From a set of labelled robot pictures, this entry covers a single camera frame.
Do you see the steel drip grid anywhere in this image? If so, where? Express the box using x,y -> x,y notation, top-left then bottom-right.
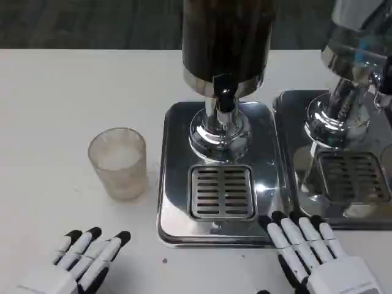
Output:
187,164 -> 257,220
317,150 -> 392,203

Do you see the dark drink dispenser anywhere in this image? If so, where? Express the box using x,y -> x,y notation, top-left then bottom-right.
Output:
181,0 -> 274,160

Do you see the black dispenser tap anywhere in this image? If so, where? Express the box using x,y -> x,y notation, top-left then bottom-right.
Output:
213,73 -> 240,123

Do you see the clear ribbed glass cup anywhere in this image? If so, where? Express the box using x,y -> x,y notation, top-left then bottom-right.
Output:
88,127 -> 148,202

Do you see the clear drink dispenser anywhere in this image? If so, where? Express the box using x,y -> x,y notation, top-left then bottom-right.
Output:
304,0 -> 392,151

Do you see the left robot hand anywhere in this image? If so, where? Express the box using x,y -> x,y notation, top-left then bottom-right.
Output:
12,227 -> 132,294

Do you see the steel dispenser tap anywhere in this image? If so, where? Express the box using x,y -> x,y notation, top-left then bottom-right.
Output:
369,55 -> 392,108

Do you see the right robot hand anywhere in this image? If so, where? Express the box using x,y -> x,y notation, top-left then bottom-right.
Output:
259,210 -> 383,294

